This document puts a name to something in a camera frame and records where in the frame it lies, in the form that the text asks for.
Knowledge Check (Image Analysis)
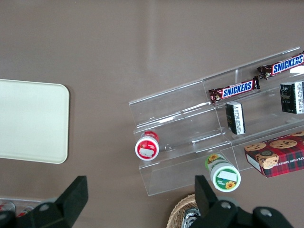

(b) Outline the green sunflower snack jar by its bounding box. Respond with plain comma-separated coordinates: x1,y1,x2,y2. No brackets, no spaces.
204,153,242,192

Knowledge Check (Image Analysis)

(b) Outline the red lidded snack jar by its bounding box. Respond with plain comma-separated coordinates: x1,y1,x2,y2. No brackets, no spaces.
134,131,160,162

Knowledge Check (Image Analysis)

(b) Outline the small black box left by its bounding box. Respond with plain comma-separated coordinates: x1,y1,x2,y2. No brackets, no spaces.
225,101,247,136

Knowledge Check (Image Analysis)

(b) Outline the small black box right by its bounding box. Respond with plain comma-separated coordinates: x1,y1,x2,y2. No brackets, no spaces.
279,81,304,115

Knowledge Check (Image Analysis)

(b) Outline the clear acrylic can holder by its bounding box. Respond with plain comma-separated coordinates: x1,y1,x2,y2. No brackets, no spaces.
0,196,41,218

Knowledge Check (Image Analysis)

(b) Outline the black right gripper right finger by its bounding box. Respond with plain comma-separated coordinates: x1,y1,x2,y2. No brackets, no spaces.
189,175,294,228

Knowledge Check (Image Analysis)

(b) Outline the cream plastic tray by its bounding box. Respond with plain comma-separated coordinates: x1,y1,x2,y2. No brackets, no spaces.
0,79,70,165

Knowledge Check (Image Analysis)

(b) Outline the small black box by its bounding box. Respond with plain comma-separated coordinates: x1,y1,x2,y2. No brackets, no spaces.
225,101,247,136
279,81,304,115

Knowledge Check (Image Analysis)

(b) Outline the woven wicker basket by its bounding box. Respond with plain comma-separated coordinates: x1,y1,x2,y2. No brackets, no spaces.
166,194,197,228

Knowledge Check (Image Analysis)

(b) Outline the Snickers chocolate bar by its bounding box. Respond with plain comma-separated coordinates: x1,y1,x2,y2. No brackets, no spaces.
208,76,261,105
256,51,304,80

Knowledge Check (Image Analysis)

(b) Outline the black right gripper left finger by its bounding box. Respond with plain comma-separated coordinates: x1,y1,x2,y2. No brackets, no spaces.
0,175,89,228

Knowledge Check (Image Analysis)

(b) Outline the clear acrylic tiered stand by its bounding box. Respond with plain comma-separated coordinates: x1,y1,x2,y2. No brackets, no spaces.
128,78,239,197
202,47,304,172

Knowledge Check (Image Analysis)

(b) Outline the red plaid cookie box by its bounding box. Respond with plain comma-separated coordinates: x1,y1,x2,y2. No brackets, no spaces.
244,131,304,178

